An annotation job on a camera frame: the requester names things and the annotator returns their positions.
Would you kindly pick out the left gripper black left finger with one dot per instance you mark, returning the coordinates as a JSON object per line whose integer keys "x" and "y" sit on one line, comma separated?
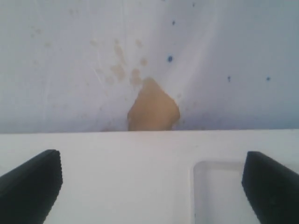
{"x": 28, "y": 192}

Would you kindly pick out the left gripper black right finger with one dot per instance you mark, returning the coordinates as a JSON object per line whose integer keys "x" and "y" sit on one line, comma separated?
{"x": 271, "y": 188}

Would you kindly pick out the white rectangular tray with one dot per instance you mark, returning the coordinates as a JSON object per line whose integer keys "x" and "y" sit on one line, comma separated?
{"x": 219, "y": 197}

